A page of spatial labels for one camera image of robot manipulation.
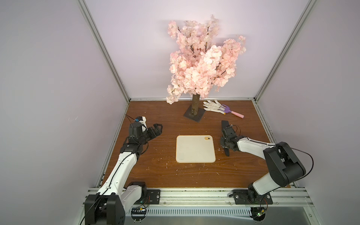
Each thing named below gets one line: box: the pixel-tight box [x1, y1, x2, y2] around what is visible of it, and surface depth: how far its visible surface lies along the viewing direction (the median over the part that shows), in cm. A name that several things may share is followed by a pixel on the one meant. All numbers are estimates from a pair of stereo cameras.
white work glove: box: [202, 99, 226, 115], surface depth 116 cm
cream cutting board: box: [175, 135, 217, 164], surface depth 92 cm
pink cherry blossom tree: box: [166, 15, 247, 122], surface depth 73 cm
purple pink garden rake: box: [221, 104, 245, 119], surface depth 112 cm
